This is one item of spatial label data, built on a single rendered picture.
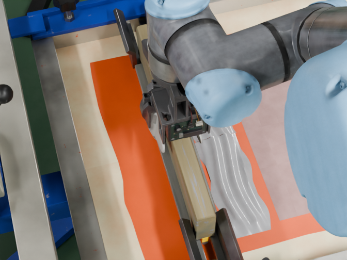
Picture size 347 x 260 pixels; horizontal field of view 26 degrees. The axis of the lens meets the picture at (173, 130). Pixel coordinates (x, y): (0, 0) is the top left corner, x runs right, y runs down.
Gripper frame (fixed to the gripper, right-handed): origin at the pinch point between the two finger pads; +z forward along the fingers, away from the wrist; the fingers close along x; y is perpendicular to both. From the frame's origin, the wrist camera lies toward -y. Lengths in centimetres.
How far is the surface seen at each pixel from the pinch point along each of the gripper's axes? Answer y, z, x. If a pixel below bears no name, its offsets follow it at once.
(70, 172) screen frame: 1.5, 2.5, -17.0
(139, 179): 3.9, 6.0, -6.7
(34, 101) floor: -84, 101, -23
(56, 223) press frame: -37, 96, -24
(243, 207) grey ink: 13.2, 5.5, 7.6
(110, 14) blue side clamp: -26.9, 1.2, -3.9
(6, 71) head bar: -16.3, -2.7, -23.2
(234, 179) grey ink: 8.4, 5.2, 7.7
